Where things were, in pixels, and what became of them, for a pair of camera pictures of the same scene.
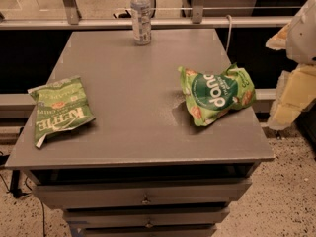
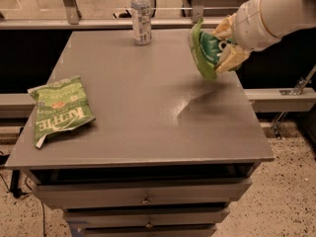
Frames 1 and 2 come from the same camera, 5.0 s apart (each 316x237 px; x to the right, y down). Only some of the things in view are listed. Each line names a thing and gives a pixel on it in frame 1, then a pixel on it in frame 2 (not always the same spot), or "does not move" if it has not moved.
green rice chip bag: x=208 y=94 -> x=204 y=49
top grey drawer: x=120 y=194 does not move
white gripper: x=304 y=39 -> x=253 y=26
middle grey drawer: x=147 y=218 does not move
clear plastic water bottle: x=140 y=8 does not move
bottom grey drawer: x=144 y=230 does not move
